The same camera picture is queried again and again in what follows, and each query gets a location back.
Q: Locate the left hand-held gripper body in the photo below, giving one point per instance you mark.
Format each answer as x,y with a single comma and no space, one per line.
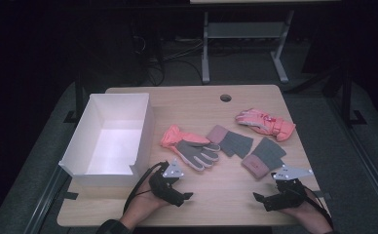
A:
166,188

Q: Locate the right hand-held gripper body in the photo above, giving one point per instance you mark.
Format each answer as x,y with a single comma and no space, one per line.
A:
287,195

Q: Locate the white storage box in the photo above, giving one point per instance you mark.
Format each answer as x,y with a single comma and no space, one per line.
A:
112,143

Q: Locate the person's right hand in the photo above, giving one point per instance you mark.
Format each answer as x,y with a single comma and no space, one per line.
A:
307,213

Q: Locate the person's left hand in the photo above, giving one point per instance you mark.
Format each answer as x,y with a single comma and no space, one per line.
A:
141,208

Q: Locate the black metal stand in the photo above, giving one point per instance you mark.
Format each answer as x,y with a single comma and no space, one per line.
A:
347,97

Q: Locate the aluminium rail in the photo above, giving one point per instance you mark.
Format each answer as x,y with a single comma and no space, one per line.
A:
44,201
365,156

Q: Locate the grey metal table frame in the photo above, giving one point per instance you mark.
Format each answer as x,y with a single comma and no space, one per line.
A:
242,31

